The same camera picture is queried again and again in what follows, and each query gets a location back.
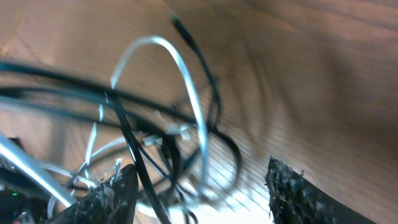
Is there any black USB cable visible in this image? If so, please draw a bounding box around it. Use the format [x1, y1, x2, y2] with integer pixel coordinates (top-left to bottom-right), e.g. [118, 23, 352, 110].
[0, 11, 243, 224]

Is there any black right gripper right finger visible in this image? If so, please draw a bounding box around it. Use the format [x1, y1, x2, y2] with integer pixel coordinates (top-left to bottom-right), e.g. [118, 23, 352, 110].
[265, 157, 374, 224]

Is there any white USB cable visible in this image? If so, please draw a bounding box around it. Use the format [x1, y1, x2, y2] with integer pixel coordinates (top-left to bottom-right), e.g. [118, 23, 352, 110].
[0, 35, 218, 218]

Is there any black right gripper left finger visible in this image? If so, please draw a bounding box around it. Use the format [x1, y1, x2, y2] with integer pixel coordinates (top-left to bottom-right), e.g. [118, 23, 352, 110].
[43, 164, 139, 224]

